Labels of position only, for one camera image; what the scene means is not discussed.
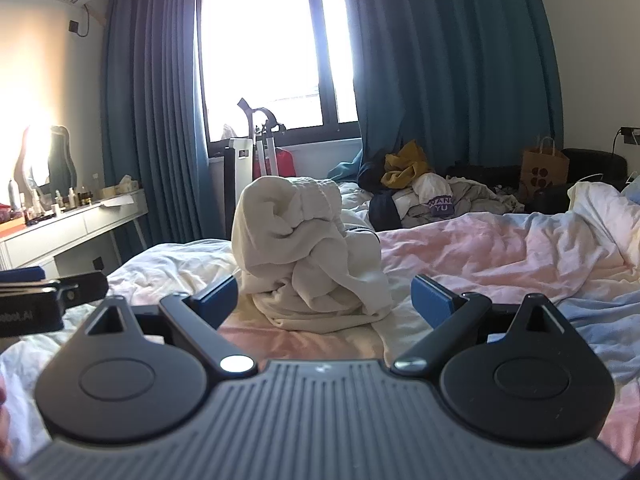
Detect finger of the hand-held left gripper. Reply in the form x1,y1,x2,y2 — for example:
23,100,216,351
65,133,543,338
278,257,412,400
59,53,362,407
0,271,109,308
0,267,45,285

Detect red bag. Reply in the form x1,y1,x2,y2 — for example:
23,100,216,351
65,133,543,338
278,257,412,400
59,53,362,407
257,147,297,179

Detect wavy-framed mirror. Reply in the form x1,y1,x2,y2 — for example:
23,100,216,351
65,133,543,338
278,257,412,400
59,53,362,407
15,125,79,196

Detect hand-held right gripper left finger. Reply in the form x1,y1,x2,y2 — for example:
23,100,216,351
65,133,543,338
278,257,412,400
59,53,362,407
86,275,258,378

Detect white paper sheet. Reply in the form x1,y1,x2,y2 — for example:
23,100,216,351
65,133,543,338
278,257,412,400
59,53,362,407
96,192,137,209

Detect black wall socket with cable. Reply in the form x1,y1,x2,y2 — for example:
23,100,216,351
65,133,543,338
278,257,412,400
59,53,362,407
67,2,92,39

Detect cream pants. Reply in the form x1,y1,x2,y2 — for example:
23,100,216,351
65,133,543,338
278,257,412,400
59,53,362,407
231,176,395,333

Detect white floor appliance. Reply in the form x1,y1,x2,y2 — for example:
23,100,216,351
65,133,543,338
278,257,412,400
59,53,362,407
222,137,259,221

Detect dark-framed window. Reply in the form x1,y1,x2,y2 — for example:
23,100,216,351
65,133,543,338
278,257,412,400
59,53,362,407
195,0,362,145

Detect navy garment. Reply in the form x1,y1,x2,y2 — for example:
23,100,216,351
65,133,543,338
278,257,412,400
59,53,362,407
357,159,407,233

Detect garment steamer stand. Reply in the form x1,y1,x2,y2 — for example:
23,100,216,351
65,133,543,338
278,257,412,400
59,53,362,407
237,97,287,179

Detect blue curtain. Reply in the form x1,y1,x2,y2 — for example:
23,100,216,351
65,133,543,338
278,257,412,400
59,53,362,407
340,0,567,186
101,0,213,208

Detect white desk with drawers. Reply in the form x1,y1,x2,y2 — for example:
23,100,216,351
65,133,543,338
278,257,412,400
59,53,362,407
0,190,151,281

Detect white garment with purple print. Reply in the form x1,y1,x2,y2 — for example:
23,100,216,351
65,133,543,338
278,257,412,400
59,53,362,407
392,172,525,233

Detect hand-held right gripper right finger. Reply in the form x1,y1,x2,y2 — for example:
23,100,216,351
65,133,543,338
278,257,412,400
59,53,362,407
392,275,569,376

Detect pink and white duvet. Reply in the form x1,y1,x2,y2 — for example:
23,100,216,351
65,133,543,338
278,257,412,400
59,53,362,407
0,177,640,461

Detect group of cosmetic bottles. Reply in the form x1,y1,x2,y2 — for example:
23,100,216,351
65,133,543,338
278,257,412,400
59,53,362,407
7,175,101,223

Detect teal cloth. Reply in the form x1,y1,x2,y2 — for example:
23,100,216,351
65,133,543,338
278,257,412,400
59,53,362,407
329,149,367,184

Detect tissue box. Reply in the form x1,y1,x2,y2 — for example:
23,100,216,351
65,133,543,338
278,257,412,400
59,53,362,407
102,175,142,197

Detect brown paper bag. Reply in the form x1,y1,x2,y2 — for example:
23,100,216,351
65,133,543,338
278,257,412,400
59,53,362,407
519,136,571,202

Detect yellow garment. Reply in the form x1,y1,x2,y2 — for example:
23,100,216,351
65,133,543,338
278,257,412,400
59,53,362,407
381,140,437,189

